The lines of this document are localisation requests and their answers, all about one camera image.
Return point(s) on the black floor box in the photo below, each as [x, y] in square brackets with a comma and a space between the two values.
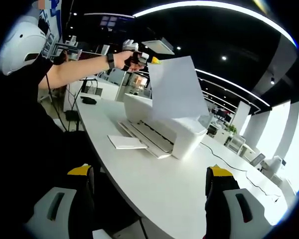
[71, 115]

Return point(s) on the potted green plant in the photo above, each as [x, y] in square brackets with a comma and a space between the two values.
[231, 129]

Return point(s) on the wall poster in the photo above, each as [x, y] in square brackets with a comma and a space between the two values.
[51, 25]

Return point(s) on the white worn device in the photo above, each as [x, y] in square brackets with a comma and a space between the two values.
[17, 47]

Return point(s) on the white shelf cabinet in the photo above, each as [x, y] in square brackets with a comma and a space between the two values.
[235, 144]

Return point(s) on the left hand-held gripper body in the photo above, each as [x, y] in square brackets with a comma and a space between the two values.
[130, 45]

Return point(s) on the white office machine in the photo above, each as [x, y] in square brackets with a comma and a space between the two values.
[277, 164]

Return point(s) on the black computer mouse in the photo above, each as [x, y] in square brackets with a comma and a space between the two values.
[88, 100]

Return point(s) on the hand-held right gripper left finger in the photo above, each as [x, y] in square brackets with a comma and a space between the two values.
[82, 199]

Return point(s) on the white printer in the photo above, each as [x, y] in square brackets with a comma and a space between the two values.
[187, 139]

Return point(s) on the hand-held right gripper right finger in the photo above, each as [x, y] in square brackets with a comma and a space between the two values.
[221, 199]

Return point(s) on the person's left hand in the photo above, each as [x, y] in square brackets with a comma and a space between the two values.
[122, 61]

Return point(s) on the small tilted monitor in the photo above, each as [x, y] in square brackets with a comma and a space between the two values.
[257, 159]

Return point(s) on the black wristband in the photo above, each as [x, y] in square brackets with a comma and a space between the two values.
[110, 61]

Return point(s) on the ceiling air conditioner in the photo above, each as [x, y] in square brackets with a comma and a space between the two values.
[159, 46]

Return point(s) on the narrow window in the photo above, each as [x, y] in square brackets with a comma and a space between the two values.
[274, 129]

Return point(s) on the white paper sheet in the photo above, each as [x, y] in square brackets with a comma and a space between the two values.
[177, 87]

